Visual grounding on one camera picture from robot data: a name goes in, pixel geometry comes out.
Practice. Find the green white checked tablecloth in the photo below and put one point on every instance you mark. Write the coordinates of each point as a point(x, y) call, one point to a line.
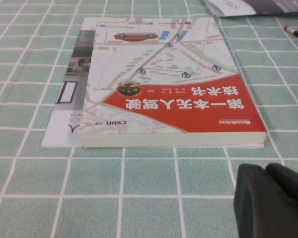
point(139, 193)

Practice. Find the photo cover robot brochure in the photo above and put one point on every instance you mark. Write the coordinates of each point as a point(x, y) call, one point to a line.
point(238, 6)

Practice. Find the red self-driving map cover book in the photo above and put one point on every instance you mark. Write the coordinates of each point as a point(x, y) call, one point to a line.
point(176, 86)

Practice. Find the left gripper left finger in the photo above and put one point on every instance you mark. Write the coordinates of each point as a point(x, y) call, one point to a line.
point(258, 210)

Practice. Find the red pencil with eraser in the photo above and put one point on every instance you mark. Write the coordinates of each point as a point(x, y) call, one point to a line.
point(296, 32)

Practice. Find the white booklet with photo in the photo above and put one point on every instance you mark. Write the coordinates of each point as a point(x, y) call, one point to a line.
point(57, 129)

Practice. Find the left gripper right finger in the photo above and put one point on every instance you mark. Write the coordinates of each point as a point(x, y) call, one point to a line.
point(290, 183)

